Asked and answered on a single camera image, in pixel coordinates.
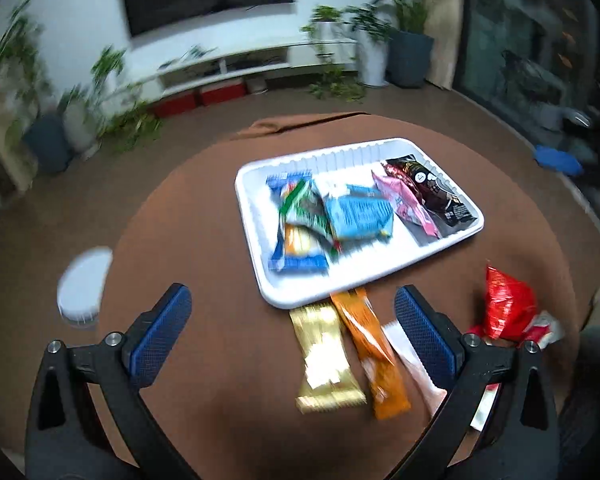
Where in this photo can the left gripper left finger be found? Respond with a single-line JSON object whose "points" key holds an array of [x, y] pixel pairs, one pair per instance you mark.
{"points": [[65, 438]]}

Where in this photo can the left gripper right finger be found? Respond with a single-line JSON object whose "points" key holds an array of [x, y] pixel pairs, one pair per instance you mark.
{"points": [[520, 439]]}

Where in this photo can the large red snack bag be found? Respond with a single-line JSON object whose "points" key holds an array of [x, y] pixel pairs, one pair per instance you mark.
{"points": [[509, 308]]}

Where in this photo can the black popcorn snack packet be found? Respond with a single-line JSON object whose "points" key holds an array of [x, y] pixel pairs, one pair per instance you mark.
{"points": [[429, 190]]}

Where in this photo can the blue yellow cake snack packet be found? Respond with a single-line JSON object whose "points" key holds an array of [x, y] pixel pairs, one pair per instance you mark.
{"points": [[278, 262]]}

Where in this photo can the green white candy packet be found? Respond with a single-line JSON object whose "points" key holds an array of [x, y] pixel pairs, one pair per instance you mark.
{"points": [[303, 221]]}

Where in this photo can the white snack packet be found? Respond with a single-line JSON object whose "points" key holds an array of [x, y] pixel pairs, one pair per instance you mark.
{"points": [[401, 344]]}

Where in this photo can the orange snack packet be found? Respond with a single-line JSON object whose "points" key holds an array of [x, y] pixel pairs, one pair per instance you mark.
{"points": [[376, 356]]}

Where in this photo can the white round stool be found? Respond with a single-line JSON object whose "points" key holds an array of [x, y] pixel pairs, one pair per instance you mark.
{"points": [[80, 287]]}

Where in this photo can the gold snack packet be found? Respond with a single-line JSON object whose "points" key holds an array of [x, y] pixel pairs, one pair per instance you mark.
{"points": [[328, 381]]}

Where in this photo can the light blue snack packet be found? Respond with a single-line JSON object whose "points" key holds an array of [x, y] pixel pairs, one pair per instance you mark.
{"points": [[358, 213]]}

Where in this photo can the pink snack packet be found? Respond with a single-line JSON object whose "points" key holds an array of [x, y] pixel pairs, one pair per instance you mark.
{"points": [[405, 204]]}

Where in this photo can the white plastic tray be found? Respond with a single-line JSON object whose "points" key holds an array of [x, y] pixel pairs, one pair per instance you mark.
{"points": [[359, 261]]}

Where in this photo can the potted plant white pot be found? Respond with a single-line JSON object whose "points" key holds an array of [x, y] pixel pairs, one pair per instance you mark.
{"points": [[111, 108]]}

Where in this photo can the red storage box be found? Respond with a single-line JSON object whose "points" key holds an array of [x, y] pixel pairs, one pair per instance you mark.
{"points": [[222, 91], [178, 104]]}

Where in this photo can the white TV console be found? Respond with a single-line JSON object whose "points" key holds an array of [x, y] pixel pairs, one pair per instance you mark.
{"points": [[255, 59]]}

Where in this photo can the potted plant dark pot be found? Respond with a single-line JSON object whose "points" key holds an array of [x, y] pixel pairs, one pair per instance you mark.
{"points": [[34, 129]]}

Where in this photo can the trailing green plant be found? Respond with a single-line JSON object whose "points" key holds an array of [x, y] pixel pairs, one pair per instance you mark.
{"points": [[351, 45]]}

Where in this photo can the tall plant dark blue pot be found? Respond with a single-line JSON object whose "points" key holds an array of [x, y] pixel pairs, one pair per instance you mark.
{"points": [[424, 41]]}

